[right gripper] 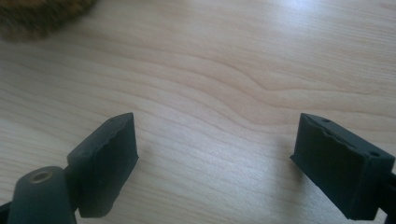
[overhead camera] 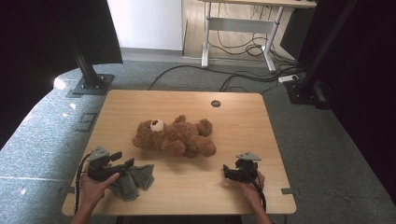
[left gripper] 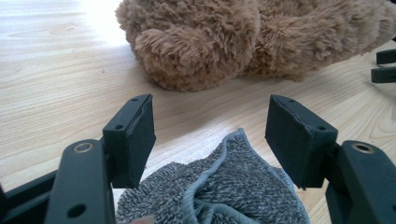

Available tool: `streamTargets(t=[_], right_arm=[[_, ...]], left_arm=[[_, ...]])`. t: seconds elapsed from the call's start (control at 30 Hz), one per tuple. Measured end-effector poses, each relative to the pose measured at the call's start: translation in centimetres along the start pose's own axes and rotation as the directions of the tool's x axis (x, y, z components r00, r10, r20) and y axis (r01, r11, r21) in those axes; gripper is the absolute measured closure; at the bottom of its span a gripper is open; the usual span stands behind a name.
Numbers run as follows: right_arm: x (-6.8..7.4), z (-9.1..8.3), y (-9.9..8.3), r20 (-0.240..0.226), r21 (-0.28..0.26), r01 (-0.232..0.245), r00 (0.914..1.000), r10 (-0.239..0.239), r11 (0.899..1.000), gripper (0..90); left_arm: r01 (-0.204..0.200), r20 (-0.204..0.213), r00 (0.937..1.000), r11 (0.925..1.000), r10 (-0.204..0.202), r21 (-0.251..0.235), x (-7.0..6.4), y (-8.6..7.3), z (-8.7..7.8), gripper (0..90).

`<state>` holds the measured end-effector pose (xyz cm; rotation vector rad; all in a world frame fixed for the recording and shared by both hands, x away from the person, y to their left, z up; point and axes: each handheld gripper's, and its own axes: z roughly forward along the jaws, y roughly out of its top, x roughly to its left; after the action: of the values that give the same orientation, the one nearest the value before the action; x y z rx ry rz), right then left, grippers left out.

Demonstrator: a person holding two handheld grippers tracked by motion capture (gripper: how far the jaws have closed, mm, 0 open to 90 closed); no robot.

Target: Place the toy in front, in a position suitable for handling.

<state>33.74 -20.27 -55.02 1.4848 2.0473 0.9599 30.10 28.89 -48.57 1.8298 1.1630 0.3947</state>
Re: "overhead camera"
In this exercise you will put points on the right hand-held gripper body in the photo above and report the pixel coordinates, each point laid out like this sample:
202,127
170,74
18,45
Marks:
247,168

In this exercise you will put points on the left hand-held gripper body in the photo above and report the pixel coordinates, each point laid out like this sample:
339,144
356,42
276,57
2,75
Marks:
99,168

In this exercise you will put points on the grey doll garment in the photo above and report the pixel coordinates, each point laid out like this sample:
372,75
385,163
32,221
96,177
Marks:
134,183

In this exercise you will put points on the brown teddy bear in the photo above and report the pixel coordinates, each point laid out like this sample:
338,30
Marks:
179,138

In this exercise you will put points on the person's right hand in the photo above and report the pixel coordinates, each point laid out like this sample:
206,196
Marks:
250,189

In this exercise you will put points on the person's left hand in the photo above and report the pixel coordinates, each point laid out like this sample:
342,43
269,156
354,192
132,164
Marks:
95,189

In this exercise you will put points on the black metal stand with base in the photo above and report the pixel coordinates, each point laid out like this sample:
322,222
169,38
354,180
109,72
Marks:
90,77
311,81

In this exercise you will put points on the white power strip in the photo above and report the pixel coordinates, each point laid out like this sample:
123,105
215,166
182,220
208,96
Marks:
288,78

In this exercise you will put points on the dark curtain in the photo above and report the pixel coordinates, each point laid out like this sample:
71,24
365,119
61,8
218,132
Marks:
37,46
367,77

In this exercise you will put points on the grey table edge bracket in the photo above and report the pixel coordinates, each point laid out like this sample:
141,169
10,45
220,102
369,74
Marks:
69,189
289,191

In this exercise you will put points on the grey floor outlet frame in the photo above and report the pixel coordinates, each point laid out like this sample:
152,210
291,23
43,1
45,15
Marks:
85,122

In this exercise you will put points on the white desk frame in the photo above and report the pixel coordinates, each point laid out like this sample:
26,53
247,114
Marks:
239,25

